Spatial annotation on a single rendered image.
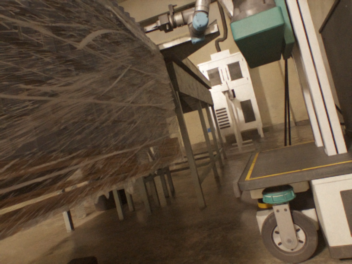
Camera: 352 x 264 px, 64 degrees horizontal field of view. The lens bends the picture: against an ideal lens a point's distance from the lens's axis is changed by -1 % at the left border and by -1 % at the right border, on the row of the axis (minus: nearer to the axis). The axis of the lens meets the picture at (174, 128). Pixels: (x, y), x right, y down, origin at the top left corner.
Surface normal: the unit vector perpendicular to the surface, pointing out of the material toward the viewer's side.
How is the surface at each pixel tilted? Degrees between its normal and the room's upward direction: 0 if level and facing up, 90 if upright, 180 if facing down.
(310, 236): 90
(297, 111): 90
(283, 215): 90
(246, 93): 90
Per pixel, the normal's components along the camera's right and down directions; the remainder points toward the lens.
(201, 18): 0.04, -0.04
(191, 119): -0.24, 0.04
